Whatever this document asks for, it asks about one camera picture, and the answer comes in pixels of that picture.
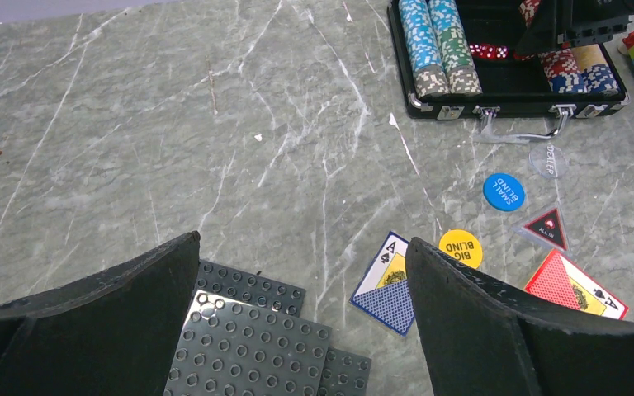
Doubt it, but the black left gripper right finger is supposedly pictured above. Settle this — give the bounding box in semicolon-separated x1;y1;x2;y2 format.
405;238;634;395

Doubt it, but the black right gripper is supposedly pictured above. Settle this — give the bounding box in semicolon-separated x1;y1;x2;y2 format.
515;0;634;57

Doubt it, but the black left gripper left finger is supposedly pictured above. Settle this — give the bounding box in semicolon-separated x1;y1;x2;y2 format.
0;231;201;395

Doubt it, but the red die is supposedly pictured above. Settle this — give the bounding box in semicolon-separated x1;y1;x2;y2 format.
496;46;509;59
480;45;499;59
469;44;489;59

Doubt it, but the red backed card deck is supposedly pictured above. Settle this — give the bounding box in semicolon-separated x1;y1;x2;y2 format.
524;249;628;320

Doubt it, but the purple red blue chip stack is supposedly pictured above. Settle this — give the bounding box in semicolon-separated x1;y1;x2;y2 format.
519;0;588;94

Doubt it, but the black poker chip case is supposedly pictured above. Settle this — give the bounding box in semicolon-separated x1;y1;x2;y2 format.
387;1;629;144

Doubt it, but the yellow and blue chip stack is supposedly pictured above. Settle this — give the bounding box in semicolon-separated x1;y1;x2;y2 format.
571;45;619;95

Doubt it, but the green and grey chip stack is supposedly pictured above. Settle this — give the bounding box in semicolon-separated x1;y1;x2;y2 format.
428;0;483;96

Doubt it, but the yellow big blind button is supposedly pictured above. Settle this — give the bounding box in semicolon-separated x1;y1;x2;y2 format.
438;229;484;269

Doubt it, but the large dark grey baseplate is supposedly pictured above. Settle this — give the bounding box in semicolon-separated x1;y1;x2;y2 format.
163;290;332;395

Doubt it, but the blue and grey chip stack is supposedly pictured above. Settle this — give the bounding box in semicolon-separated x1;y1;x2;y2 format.
398;0;450;98

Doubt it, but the clear dealer button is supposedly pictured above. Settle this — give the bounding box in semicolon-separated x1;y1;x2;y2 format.
528;143;569;179

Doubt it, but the black triangular all-in marker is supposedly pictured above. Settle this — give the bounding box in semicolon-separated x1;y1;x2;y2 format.
513;204;570;252

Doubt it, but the lower dark grey baseplate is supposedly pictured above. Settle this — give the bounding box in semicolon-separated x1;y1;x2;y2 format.
192;260;371;395

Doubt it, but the blue small blind button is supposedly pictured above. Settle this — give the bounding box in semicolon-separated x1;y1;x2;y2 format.
483;172;526;212

